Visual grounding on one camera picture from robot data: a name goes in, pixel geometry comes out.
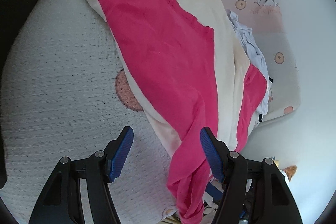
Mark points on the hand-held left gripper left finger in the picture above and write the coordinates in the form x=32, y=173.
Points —
x=120, y=158

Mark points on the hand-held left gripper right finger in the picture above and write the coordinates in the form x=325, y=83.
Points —
x=211, y=158

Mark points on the pink and cream shirt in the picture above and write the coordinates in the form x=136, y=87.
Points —
x=162, y=56

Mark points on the white shirt with navy trim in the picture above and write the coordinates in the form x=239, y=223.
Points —
x=253, y=50

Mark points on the brown teddy bear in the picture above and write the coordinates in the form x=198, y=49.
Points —
x=290, y=172

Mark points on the sofa with cat print cover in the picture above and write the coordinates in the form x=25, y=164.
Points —
x=65, y=82

